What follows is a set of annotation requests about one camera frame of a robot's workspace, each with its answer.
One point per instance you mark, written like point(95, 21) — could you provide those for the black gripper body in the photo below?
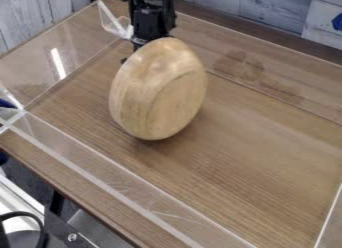
point(137, 43)

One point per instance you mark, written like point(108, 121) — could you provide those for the brown wooden bowl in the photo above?
point(157, 90)

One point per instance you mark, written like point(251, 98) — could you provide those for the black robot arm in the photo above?
point(152, 20)

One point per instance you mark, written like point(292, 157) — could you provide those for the black table leg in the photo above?
point(56, 203)

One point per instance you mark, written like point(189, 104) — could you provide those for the metal plate with screw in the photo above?
point(61, 235)

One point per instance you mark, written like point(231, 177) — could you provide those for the clear acrylic corner bracket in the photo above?
point(115, 25)

